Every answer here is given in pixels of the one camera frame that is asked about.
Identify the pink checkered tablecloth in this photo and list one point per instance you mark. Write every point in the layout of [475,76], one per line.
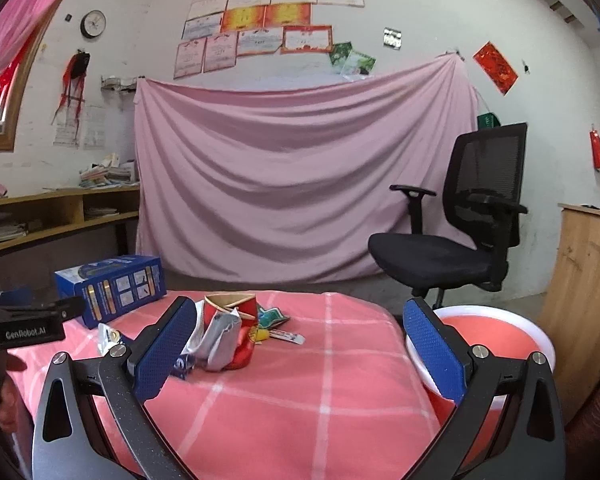
[345,404]

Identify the pink hanging sheet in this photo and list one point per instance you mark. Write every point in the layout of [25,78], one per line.
[286,186]

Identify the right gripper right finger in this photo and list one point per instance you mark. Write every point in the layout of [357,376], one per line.
[440,354]

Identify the black office chair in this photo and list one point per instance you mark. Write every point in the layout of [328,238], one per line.
[480,198]

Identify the wall certificates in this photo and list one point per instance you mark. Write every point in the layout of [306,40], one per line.
[217,33]

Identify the person's left hand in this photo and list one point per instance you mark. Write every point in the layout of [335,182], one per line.
[9,392]

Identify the red hanging ornament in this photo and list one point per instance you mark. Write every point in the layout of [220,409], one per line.
[595,147]

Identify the wooden shelf desk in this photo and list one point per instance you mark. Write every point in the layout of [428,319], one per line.
[54,215]

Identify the green blue torn packet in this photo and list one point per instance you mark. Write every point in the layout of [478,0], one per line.
[271,318]

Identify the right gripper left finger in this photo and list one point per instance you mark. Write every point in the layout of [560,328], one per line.
[70,441]

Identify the wooden cabinet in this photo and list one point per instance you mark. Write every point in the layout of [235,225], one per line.
[571,311]

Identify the blue carton box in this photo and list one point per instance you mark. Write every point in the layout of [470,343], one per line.
[112,287]

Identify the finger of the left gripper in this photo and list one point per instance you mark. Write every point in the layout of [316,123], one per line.
[39,321]

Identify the crushed silver red wrapper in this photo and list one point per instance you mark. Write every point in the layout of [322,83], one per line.
[225,332]

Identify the red black tassel ornament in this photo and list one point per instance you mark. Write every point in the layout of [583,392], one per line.
[73,83]

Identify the stack of books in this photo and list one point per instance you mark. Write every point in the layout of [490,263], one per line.
[111,171]

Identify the red and white basin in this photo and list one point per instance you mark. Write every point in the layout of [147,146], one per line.
[485,354]

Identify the round wall clock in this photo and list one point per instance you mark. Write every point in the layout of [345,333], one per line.
[93,24]

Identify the white medicine sachet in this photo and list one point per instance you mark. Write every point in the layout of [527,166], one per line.
[292,338]

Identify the red paper wall decoration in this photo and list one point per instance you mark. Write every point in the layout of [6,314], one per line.
[496,67]

